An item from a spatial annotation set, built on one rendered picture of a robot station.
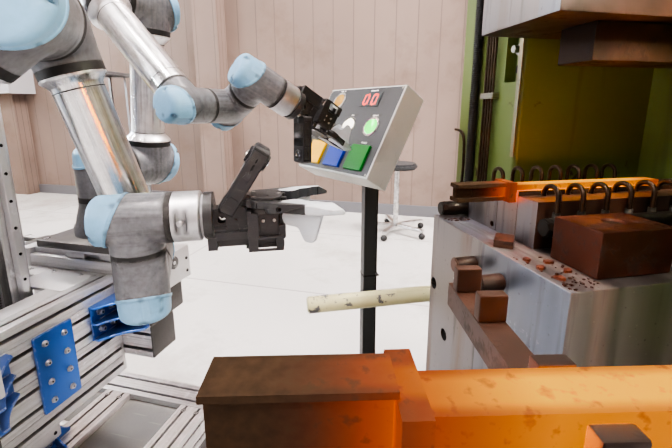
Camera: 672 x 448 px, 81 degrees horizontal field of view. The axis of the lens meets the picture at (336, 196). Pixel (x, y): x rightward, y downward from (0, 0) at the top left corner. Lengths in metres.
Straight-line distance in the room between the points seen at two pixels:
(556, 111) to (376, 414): 0.90
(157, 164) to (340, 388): 1.07
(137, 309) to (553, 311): 0.57
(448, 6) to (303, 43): 1.52
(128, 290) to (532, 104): 0.86
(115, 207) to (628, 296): 0.68
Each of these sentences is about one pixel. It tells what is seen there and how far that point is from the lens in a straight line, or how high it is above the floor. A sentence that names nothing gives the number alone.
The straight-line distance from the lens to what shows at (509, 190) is 0.72.
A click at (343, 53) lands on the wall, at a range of 4.42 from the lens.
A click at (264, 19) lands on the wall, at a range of 4.76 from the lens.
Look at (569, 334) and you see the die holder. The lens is 0.60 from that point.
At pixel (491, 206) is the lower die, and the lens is 0.79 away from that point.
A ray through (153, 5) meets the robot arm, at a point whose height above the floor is 1.39.
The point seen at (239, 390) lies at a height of 1.02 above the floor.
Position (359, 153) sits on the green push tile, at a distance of 1.07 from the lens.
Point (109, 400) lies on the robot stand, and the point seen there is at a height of 0.23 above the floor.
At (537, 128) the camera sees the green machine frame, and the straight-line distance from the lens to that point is 1.00.
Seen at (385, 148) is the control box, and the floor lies 1.03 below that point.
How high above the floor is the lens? 1.13
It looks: 12 degrees down
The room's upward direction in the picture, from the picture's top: straight up
